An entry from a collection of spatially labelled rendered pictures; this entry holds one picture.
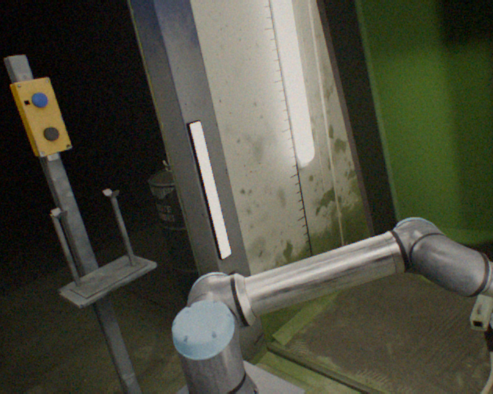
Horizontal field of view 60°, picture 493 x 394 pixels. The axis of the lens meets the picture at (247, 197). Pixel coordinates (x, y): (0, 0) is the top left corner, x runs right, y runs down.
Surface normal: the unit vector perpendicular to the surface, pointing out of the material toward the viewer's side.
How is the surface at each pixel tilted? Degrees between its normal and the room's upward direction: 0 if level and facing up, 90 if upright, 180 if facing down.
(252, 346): 90
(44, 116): 90
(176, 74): 90
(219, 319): 5
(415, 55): 102
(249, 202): 90
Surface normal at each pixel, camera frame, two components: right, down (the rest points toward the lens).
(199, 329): -0.19, -0.90
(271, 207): 0.71, 0.07
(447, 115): -0.55, 0.54
